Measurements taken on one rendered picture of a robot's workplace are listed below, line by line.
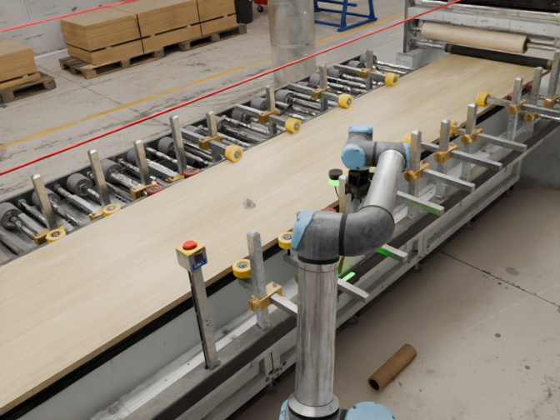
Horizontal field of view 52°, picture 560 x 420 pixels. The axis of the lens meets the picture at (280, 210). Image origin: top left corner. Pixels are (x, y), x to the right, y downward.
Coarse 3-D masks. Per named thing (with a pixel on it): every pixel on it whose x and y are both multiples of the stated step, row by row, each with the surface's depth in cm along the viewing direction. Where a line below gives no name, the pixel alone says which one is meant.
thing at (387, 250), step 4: (380, 248) 235; (384, 248) 233; (388, 248) 233; (392, 248) 233; (384, 252) 234; (388, 252) 232; (392, 252) 231; (396, 252) 230; (400, 252) 230; (404, 252) 230; (388, 256) 233; (392, 256) 231; (396, 256) 230; (400, 256) 228; (404, 256) 228; (400, 260) 229; (404, 260) 229
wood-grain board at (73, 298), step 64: (448, 64) 413; (320, 128) 332; (384, 128) 325; (192, 192) 277; (256, 192) 272; (320, 192) 268; (64, 256) 238; (128, 256) 235; (0, 320) 206; (64, 320) 204; (128, 320) 201; (0, 384) 180
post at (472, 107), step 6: (468, 108) 288; (474, 108) 286; (468, 114) 289; (474, 114) 288; (468, 120) 290; (474, 120) 290; (468, 126) 292; (474, 126) 292; (468, 132) 294; (474, 132) 295; (468, 144) 296; (468, 150) 298; (462, 162) 304; (468, 162) 302; (462, 168) 305; (468, 168) 304; (462, 174) 307; (468, 174) 306
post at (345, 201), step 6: (342, 174) 229; (342, 180) 228; (342, 186) 229; (342, 192) 231; (342, 198) 232; (348, 198) 232; (342, 204) 234; (348, 204) 234; (342, 210) 235; (348, 210) 235
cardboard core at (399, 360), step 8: (408, 344) 293; (400, 352) 289; (408, 352) 289; (416, 352) 292; (392, 360) 285; (400, 360) 285; (408, 360) 288; (384, 368) 281; (392, 368) 281; (400, 368) 284; (376, 376) 277; (384, 376) 278; (392, 376) 281; (376, 384) 282; (384, 384) 277
